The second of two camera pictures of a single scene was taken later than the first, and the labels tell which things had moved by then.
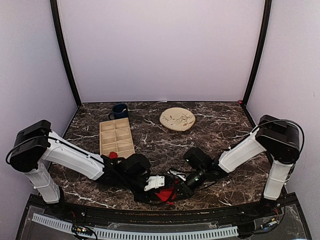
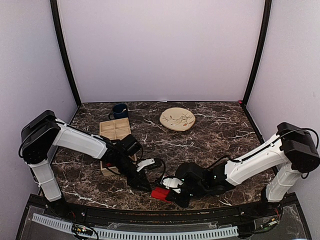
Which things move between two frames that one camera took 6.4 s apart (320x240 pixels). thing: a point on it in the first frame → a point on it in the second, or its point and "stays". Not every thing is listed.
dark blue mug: (120, 111) stays
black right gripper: (186, 191) → (183, 202)
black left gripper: (151, 196) → (137, 179)
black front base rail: (164, 215) stays
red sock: (164, 193) stays
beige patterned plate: (178, 119) stays
